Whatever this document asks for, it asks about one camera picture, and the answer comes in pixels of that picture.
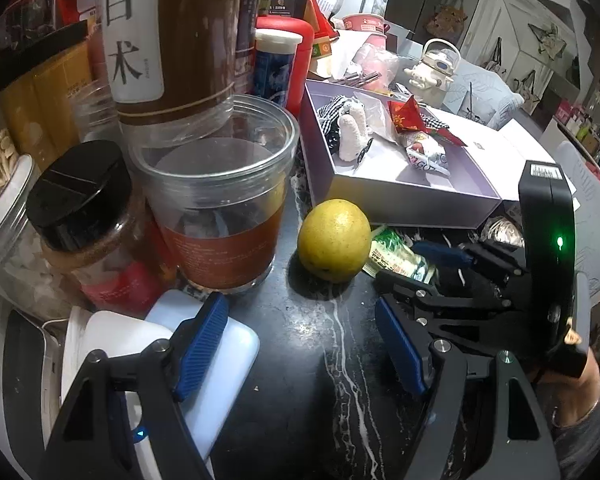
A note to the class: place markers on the person right hand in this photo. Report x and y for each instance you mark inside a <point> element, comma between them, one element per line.
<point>565,400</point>

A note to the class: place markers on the red cylinder canister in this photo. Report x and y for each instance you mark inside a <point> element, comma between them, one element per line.
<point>302,58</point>

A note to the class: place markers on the brown powder jar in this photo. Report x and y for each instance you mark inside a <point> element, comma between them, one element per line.
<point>170,66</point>

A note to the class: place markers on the checkered lace cloth with plush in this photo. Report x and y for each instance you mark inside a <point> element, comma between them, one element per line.
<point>343,124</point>

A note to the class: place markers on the clear jar orange label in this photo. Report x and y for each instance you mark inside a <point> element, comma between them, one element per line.
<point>218,191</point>

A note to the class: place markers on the checkered scrunchie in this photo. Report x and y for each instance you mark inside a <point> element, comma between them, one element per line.
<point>431,121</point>

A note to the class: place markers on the far leaf chair cushion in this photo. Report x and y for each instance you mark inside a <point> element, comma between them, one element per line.
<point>483,95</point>

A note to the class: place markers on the yellow lemon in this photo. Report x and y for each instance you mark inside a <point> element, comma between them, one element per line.
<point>334,241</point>

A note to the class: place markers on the red white sauce packet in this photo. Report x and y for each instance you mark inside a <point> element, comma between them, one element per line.
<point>426,153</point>

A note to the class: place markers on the black lid spice jar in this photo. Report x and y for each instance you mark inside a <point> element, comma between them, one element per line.
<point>96,228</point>

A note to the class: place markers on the silver foil pouch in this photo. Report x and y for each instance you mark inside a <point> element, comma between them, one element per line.
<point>377,117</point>

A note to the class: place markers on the green snack packet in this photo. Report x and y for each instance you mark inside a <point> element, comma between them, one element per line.
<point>391,251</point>

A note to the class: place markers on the cream cartoon kettle bottle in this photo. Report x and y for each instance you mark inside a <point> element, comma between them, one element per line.
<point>431,77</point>

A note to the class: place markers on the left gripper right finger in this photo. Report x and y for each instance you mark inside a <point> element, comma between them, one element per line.
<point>481,418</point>

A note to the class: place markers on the white open gift box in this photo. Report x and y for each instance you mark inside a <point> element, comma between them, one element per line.
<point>451,180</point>

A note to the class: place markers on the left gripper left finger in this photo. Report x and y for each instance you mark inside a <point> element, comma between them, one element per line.
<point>111,400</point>

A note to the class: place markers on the red snack packet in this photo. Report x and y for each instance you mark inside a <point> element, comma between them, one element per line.
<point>406,119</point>

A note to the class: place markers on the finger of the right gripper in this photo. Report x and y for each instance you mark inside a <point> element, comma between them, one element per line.
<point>455,254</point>
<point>456,318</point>

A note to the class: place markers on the blue tablet tube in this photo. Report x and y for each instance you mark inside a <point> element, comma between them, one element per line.
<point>273,64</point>

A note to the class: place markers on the pink cup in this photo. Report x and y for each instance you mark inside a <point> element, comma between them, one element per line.
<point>373,57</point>

